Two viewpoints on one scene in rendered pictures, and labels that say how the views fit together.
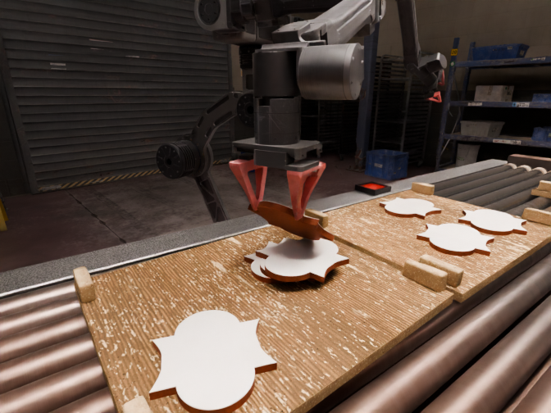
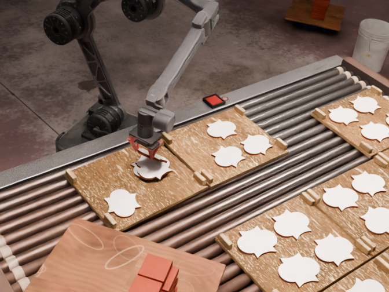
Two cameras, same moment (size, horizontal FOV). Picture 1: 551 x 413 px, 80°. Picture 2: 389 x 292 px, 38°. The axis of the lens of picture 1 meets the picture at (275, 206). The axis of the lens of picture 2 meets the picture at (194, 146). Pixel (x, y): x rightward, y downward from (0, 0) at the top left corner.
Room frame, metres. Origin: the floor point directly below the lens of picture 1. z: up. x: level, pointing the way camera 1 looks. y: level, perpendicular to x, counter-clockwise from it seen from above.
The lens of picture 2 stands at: (-1.15, -0.03, 2.38)
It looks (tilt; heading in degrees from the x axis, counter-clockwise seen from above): 39 degrees down; 355
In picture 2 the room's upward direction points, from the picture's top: 7 degrees clockwise
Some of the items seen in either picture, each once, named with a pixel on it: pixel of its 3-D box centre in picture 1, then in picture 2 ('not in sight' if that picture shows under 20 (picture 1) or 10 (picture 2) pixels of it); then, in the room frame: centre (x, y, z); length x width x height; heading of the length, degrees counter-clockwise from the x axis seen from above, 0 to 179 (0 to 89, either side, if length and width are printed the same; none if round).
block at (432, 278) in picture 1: (424, 274); (199, 178); (0.42, -0.21, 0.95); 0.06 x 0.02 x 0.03; 37
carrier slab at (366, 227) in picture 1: (426, 226); (223, 145); (0.65, -0.32, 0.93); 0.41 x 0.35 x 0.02; 125
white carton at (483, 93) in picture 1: (493, 93); not in sight; (4.73, -2.96, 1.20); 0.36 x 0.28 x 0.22; 30
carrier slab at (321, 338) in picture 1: (258, 292); (136, 181); (0.40, 0.02, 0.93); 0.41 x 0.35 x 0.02; 127
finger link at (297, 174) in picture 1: (290, 183); (149, 147); (0.42, -0.02, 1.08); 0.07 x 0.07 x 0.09; 56
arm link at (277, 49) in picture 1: (280, 75); (147, 116); (0.43, -0.01, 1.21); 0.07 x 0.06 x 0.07; 62
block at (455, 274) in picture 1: (439, 270); (206, 176); (0.43, -0.24, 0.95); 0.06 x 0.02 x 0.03; 35
